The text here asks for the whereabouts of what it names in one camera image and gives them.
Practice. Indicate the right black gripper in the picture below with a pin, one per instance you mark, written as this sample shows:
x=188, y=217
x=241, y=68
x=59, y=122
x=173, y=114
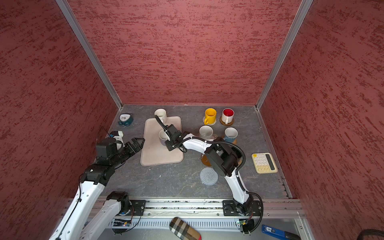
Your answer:
x=170, y=148

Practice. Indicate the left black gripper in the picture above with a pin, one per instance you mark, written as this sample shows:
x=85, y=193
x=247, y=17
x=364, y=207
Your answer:
x=138, y=147

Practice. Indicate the beige serving tray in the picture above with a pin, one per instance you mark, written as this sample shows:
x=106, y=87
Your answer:
x=153, y=152

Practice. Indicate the brown wooden round coaster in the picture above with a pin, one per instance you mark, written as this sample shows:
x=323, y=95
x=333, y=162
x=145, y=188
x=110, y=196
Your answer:
x=205, y=161

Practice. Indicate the yellow mug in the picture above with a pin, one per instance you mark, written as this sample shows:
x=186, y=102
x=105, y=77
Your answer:
x=210, y=116

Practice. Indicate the grey woven round coaster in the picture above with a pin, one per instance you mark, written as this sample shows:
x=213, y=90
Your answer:
x=208, y=176

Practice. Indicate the light blue floral mug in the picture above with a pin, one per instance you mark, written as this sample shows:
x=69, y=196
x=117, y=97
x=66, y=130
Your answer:
x=231, y=133

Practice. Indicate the white mug red inside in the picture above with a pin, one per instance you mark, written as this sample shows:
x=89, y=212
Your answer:
x=227, y=115

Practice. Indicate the dark brown round coaster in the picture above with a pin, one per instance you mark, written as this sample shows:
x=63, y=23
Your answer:
x=227, y=125

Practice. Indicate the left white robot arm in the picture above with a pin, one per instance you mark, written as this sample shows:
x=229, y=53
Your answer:
x=74, y=224

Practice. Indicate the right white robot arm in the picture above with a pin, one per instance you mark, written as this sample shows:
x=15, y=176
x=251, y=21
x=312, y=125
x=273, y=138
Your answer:
x=225, y=158

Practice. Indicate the plaid case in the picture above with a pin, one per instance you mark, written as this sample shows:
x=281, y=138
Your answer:
x=183, y=231

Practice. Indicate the cream calculator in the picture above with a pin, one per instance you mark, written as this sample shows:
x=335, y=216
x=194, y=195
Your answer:
x=264, y=163

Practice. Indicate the blue tool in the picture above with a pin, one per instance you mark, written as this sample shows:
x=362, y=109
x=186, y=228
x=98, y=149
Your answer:
x=279, y=234

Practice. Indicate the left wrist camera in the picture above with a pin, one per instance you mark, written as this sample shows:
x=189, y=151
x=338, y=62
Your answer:
x=118, y=135

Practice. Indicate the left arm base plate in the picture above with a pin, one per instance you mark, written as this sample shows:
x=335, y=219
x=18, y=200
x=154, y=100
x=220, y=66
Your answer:
x=138, y=207

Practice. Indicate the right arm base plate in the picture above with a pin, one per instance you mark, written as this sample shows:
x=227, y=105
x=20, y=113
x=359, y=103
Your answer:
x=233, y=208

